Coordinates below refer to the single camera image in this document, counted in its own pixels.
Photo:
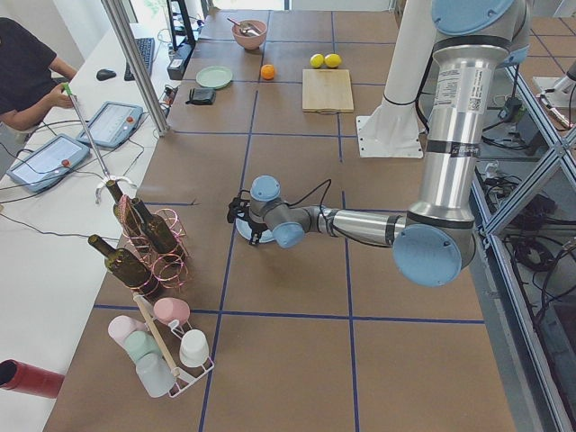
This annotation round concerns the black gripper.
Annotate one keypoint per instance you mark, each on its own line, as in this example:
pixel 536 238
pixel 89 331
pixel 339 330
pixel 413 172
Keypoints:
pixel 255 227

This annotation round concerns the light blue plate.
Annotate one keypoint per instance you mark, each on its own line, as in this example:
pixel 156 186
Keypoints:
pixel 263 236

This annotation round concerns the orange fruit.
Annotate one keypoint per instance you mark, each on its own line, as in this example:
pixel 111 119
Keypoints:
pixel 267 72

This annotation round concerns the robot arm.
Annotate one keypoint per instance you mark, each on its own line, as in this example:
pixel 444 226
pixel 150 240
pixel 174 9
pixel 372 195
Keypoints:
pixel 433 105

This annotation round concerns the green plate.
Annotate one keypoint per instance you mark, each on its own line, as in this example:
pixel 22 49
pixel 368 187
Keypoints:
pixel 214 77

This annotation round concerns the middle dark wine bottle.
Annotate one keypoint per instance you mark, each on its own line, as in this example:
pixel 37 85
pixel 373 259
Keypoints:
pixel 156 230

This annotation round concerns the dark wine bottle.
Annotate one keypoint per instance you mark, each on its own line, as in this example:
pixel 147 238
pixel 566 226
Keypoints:
pixel 123 211
pixel 156 230
pixel 125 266

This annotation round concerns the rear dark wine bottle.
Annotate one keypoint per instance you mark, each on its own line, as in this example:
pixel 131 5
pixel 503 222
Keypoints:
pixel 123 211

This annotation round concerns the dark folded cloth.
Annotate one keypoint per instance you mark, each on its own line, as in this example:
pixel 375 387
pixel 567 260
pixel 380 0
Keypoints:
pixel 201 96

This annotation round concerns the front dark wine bottle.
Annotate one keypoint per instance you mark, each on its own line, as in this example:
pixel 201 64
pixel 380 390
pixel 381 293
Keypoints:
pixel 125 266

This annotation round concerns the wooden cutting board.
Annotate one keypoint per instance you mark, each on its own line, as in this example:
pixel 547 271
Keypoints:
pixel 327 91

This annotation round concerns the white plastic cup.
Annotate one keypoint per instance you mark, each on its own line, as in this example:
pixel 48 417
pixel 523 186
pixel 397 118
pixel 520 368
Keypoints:
pixel 194 349

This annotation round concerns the far blue tablet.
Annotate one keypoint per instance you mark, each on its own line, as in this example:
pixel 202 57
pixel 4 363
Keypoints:
pixel 114 123

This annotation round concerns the blue tablet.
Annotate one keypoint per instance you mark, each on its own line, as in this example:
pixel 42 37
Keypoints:
pixel 114 123
pixel 49 164

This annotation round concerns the pink bowl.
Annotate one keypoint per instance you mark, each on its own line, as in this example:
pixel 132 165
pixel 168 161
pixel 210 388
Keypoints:
pixel 250 42

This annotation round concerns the left yellow lemon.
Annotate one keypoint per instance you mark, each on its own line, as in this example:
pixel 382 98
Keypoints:
pixel 317 60

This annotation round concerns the yellow lemon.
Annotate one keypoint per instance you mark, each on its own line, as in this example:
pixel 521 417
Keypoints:
pixel 332 60
pixel 317 60

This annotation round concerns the green plastic cup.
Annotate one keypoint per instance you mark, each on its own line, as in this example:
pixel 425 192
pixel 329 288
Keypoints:
pixel 138 344

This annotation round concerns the light pink plastic cup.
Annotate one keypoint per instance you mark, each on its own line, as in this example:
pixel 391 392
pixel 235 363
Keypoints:
pixel 122 326

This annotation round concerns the right yellow lemon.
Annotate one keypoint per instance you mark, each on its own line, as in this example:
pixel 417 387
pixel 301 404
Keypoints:
pixel 332 60

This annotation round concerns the metal spoon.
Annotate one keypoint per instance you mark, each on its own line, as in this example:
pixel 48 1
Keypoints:
pixel 245 28

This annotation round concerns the black keyboard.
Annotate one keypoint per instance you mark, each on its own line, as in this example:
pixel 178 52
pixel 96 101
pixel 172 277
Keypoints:
pixel 146 50

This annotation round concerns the grey translucent plastic cup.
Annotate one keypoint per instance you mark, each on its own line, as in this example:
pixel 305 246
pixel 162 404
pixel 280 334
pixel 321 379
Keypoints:
pixel 155 375

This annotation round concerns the black computer mouse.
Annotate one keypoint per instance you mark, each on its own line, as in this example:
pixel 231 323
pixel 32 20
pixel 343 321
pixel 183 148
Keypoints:
pixel 105 74

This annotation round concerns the near blue tablet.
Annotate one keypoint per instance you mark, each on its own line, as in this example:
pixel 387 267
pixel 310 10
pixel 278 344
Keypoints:
pixel 49 164

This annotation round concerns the seated person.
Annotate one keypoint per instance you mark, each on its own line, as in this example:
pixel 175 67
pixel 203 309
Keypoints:
pixel 28 91

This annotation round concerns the red cylinder tube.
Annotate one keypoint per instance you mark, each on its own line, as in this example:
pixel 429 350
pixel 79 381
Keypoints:
pixel 29 379

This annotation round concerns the copper wire bottle rack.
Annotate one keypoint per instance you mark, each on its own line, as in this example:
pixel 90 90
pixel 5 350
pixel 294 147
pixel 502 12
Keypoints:
pixel 169 269

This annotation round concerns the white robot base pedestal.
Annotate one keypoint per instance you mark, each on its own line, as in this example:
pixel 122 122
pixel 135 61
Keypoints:
pixel 392 130

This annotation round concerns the wooden rack handle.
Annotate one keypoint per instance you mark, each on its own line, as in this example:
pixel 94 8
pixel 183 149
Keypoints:
pixel 145 310

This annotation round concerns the aluminium frame post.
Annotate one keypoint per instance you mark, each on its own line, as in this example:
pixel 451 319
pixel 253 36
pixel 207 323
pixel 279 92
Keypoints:
pixel 121 26

